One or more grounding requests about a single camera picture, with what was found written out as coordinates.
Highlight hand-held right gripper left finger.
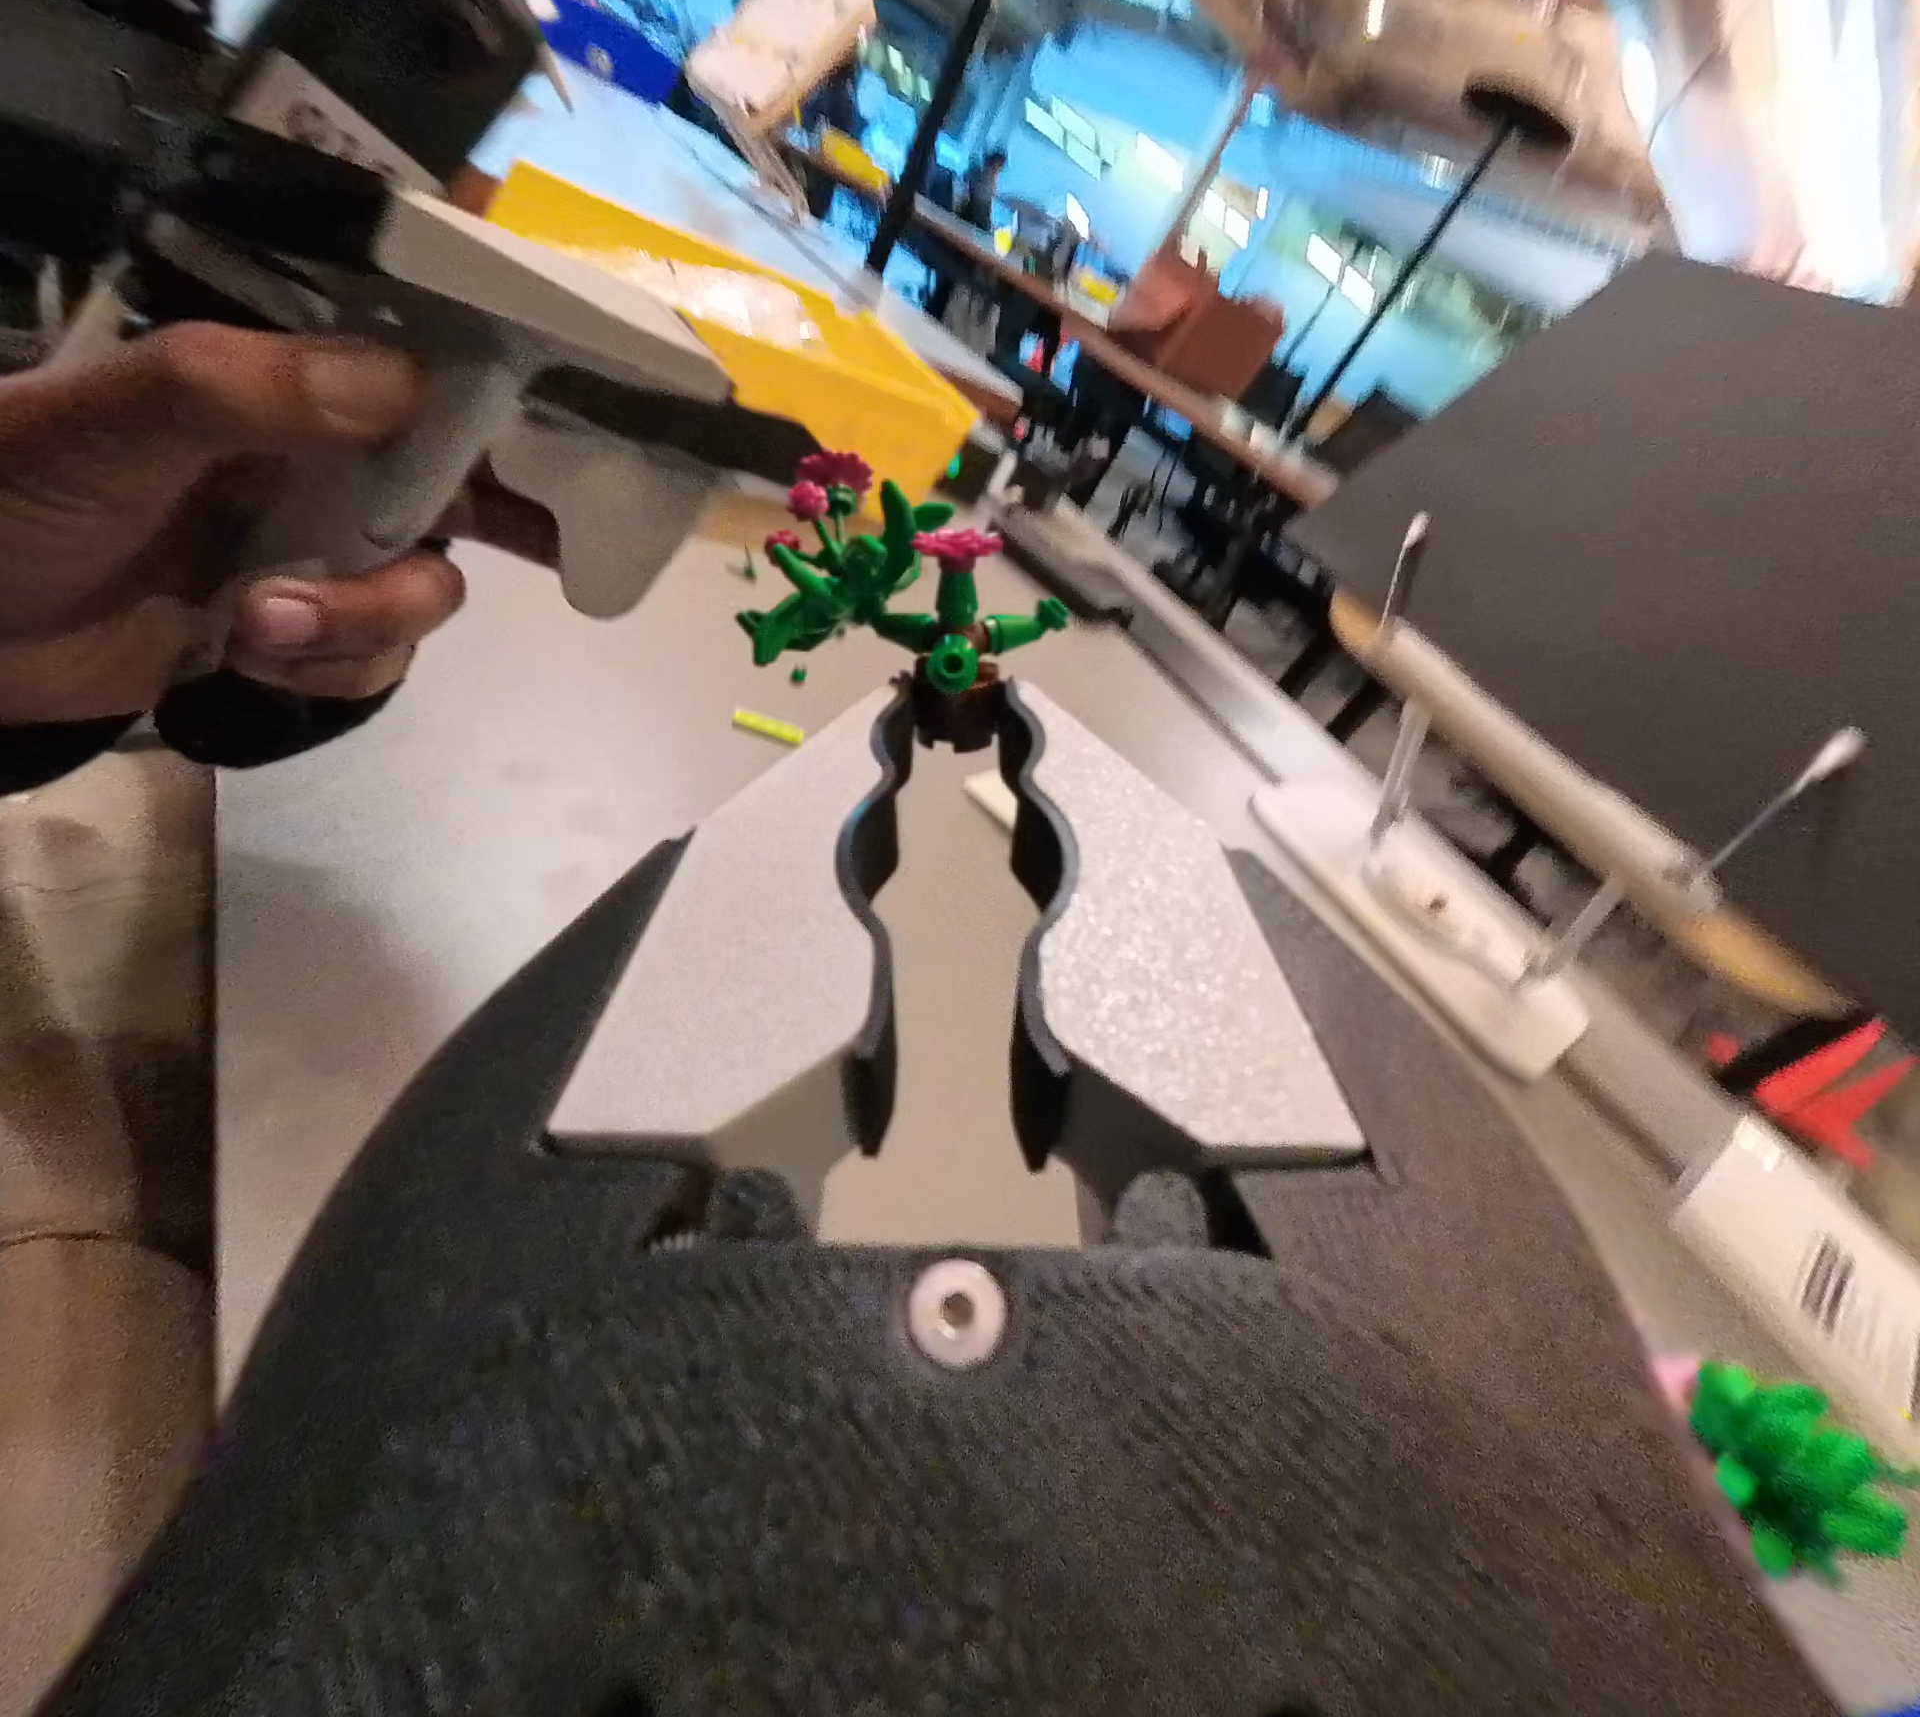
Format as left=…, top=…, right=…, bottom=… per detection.
left=545, top=679, right=923, bottom=1205

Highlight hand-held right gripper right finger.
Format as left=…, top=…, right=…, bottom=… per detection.
left=998, top=679, right=1367, bottom=1174

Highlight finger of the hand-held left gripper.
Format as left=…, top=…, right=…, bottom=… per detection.
left=468, top=403, right=726, bottom=624
left=371, top=185, right=821, bottom=483

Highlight green leafy toy brick plant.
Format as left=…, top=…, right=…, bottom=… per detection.
left=731, top=446, right=959, bottom=673

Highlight toy brick cactus pink flower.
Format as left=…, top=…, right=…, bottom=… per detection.
left=873, top=524, right=1078, bottom=754

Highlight person's left forearm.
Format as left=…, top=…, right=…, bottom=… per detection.
left=0, top=666, right=399, bottom=801

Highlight person's left hand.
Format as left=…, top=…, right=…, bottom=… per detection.
left=0, top=321, right=564, bottom=706

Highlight clear plastic bag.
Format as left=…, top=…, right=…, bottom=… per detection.
left=656, top=258, right=845, bottom=347

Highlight blue plastic bin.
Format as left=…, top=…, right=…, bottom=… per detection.
left=528, top=0, right=687, bottom=107

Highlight yellow plastic bin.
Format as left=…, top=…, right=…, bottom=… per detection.
left=484, top=153, right=988, bottom=506

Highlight white monitor stand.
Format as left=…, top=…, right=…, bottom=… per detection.
left=1247, top=506, right=1871, bottom=1084

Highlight black pole with round disc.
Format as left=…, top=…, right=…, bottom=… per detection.
left=1316, top=76, right=1580, bottom=440
left=863, top=0, right=1082, bottom=274

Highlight long wooden table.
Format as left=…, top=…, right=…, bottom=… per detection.
left=900, top=201, right=1337, bottom=510

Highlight brown leather bag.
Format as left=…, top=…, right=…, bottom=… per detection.
left=1106, top=249, right=1287, bottom=401

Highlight red object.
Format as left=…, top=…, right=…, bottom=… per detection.
left=1706, top=1017, right=1920, bottom=1174

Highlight person's beige trousers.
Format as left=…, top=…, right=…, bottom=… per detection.
left=0, top=742, right=219, bottom=1717

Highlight white barcode box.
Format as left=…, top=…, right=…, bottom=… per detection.
left=1667, top=1114, right=1920, bottom=1397

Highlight pink toy pot with plant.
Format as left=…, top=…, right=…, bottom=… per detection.
left=1645, top=1351, right=1917, bottom=1587

